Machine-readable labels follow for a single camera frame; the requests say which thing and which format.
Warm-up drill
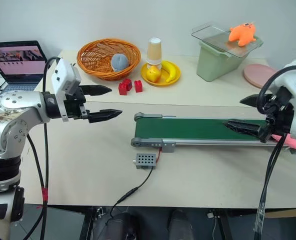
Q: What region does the yellow plastic plate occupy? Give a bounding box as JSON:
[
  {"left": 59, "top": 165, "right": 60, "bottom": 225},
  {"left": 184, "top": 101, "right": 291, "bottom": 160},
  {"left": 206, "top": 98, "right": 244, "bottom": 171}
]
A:
[{"left": 140, "top": 60, "right": 182, "bottom": 87}]

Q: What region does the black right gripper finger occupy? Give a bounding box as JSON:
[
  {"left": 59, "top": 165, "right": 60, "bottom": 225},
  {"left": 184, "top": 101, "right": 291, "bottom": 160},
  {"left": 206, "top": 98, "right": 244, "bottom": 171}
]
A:
[
  {"left": 239, "top": 94, "right": 266, "bottom": 109},
  {"left": 222, "top": 119, "right": 261, "bottom": 137}
]

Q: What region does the grey-blue plush ball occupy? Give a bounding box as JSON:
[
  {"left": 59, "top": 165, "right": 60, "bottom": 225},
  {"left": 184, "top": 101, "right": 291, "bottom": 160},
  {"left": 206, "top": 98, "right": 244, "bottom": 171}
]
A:
[{"left": 110, "top": 53, "right": 129, "bottom": 73}]

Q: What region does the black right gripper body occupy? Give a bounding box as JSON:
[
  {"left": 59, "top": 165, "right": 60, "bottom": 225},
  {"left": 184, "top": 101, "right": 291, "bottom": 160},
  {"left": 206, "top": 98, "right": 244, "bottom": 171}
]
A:
[{"left": 258, "top": 85, "right": 295, "bottom": 144}]

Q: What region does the green conveyor belt unit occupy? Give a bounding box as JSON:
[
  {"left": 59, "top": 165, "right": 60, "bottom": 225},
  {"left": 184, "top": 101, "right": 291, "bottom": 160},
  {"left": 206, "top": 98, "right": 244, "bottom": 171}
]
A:
[{"left": 130, "top": 112, "right": 296, "bottom": 154}]

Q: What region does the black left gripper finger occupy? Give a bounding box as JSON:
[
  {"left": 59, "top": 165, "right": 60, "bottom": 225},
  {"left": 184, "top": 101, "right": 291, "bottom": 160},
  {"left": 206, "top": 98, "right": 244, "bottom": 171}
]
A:
[
  {"left": 87, "top": 108, "right": 124, "bottom": 124},
  {"left": 77, "top": 84, "right": 113, "bottom": 97}
]

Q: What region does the black metal table leg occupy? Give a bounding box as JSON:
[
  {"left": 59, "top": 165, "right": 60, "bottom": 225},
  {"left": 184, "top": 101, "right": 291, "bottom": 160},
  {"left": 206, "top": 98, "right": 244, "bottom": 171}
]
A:
[
  {"left": 79, "top": 206, "right": 94, "bottom": 240},
  {"left": 219, "top": 209, "right": 234, "bottom": 240}
]

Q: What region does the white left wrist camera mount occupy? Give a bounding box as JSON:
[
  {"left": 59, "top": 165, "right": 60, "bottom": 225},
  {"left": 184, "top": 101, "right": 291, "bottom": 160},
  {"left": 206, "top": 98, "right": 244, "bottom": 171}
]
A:
[{"left": 50, "top": 58, "right": 82, "bottom": 122}]

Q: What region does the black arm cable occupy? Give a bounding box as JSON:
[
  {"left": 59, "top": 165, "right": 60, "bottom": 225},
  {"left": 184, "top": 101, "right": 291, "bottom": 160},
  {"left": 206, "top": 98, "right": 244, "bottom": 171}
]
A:
[
  {"left": 252, "top": 65, "right": 296, "bottom": 240},
  {"left": 21, "top": 56, "right": 64, "bottom": 240}
]

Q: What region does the grey perforated control box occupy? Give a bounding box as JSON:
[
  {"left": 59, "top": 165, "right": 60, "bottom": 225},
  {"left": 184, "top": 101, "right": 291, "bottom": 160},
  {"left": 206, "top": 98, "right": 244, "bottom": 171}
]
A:
[{"left": 131, "top": 152, "right": 158, "bottom": 170}]

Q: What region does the thin black power cable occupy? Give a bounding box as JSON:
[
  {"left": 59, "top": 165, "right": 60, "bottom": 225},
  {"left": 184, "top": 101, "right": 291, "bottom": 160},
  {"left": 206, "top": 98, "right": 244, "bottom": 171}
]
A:
[{"left": 104, "top": 167, "right": 157, "bottom": 226}]

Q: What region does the pink plate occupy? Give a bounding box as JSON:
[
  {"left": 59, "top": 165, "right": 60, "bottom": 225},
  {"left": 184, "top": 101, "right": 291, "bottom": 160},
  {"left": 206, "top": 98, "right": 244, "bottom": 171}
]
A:
[{"left": 242, "top": 63, "right": 280, "bottom": 89}]

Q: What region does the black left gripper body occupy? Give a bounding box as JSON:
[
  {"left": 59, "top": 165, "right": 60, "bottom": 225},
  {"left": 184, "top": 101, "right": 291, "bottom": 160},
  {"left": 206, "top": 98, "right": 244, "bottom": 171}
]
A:
[{"left": 63, "top": 86, "right": 90, "bottom": 121}]

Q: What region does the pale green plastic bin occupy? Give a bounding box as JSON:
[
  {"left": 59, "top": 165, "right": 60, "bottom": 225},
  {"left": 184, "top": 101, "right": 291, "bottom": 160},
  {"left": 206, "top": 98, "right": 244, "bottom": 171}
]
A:
[{"left": 196, "top": 39, "right": 264, "bottom": 82}]

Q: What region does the open grey laptop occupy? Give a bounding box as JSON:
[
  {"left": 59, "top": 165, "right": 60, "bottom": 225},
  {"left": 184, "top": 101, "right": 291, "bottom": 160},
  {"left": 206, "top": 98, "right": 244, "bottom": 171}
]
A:
[{"left": 0, "top": 40, "right": 49, "bottom": 108}]

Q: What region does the orange plush toy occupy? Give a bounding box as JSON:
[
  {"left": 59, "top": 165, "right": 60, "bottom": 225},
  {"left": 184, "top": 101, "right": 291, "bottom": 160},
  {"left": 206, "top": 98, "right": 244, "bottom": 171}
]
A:
[{"left": 228, "top": 21, "right": 258, "bottom": 47}]

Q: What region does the pink plush toy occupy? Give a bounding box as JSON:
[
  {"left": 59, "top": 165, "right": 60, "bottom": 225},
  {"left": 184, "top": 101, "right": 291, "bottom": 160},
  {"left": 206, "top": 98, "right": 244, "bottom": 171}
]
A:
[{"left": 271, "top": 133, "right": 296, "bottom": 151}]

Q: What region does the dark rounded shape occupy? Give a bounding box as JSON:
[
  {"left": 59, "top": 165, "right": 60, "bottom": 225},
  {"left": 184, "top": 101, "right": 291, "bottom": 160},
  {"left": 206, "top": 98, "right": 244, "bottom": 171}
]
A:
[
  {"left": 167, "top": 208, "right": 195, "bottom": 240},
  {"left": 107, "top": 212, "right": 137, "bottom": 240}
]

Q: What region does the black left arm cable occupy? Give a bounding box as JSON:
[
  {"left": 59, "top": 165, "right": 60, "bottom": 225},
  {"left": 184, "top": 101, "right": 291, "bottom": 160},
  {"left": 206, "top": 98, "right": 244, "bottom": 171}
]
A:
[{"left": 21, "top": 56, "right": 64, "bottom": 240}]

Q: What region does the yellow toy pear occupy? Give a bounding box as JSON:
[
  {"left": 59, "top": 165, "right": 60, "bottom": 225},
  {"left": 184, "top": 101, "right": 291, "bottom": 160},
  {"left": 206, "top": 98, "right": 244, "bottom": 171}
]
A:
[{"left": 147, "top": 65, "right": 162, "bottom": 82}]

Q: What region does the yellow toy banana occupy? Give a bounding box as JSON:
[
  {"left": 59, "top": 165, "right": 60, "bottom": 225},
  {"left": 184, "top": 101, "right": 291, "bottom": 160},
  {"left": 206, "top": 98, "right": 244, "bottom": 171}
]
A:
[{"left": 160, "top": 60, "right": 179, "bottom": 83}]

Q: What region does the orange wicker basket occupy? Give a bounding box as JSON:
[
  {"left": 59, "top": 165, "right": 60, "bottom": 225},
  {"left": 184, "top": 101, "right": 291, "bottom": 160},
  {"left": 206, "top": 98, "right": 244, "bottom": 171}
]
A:
[{"left": 76, "top": 38, "right": 142, "bottom": 81}]

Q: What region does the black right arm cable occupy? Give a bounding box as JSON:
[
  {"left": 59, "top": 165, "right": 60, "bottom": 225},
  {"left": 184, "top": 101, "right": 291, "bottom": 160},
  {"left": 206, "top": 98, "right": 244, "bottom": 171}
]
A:
[{"left": 252, "top": 65, "right": 296, "bottom": 240}]

